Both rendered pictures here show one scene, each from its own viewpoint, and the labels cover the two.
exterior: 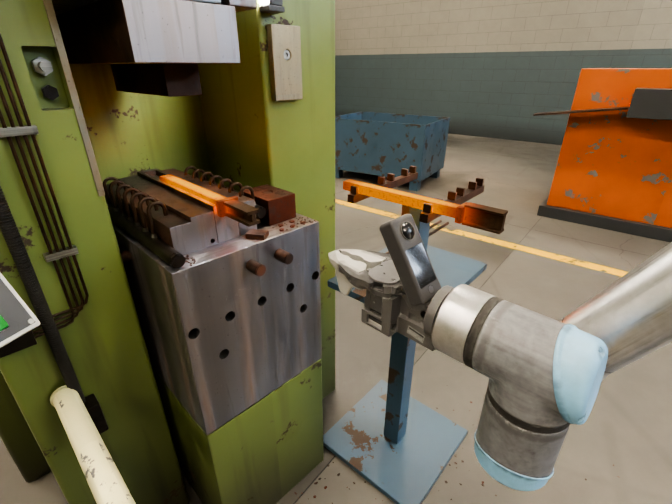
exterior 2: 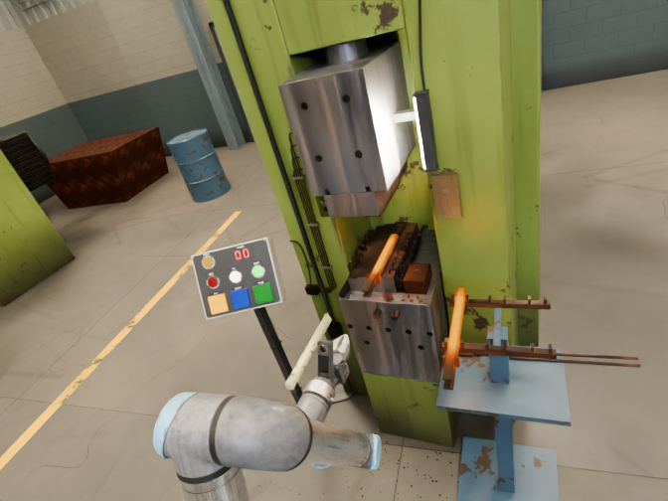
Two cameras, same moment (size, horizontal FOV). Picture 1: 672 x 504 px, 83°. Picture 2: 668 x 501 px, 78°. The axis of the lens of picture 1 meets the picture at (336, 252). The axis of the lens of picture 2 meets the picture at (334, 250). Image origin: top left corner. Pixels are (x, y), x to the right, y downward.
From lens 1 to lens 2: 1.29 m
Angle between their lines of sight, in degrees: 66
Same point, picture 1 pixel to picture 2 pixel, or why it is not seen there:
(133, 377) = not seen: hidden behind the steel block
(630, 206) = not seen: outside the picture
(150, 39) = (334, 209)
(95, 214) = (339, 255)
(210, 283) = (356, 309)
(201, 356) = (354, 337)
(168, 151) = (422, 209)
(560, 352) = not seen: hidden behind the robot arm
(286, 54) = (446, 190)
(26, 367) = (317, 300)
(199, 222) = (361, 279)
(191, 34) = (352, 206)
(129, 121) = (401, 192)
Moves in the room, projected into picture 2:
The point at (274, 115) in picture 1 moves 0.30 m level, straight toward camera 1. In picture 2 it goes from (440, 224) to (377, 259)
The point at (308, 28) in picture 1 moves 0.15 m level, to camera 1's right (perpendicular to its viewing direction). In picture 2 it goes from (471, 171) to (503, 182)
